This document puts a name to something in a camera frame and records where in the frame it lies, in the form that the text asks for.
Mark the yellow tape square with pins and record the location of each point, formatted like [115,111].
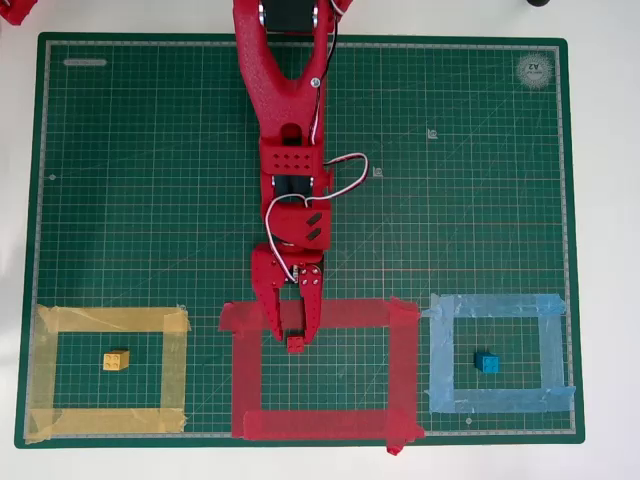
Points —
[110,420]

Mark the black pole foot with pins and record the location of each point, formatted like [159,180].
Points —
[537,2]

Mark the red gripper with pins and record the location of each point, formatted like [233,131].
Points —
[270,272]

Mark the red tape square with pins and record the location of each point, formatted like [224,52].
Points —
[320,425]

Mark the red leader arm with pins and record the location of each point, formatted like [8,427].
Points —
[17,10]

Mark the red toy brick cube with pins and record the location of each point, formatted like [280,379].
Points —
[295,345]

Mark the yellow toy brick cube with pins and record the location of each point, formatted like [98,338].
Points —
[116,361]

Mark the red 3D-printed robot arm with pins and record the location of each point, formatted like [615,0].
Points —
[270,90]

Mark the blue tape square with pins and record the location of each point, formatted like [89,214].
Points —
[500,400]

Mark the green cutting mat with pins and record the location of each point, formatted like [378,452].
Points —
[150,200]

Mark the blue toy brick cube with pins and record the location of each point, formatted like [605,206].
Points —
[487,362]

